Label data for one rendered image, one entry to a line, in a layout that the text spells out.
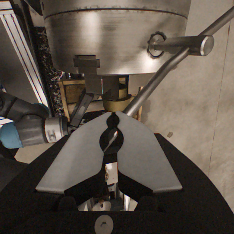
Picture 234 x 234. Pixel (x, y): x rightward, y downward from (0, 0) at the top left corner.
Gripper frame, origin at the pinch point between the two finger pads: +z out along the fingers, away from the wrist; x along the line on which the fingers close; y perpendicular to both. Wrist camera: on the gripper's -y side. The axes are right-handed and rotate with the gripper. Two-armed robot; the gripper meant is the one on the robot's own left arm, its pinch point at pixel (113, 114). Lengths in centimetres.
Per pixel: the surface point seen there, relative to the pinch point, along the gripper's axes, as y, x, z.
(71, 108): 19, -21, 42
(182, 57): -4.1, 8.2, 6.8
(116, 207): 101, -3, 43
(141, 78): 3.0, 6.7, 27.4
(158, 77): -2.3, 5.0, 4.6
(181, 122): 105, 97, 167
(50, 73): 9, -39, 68
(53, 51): -4.6, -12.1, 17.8
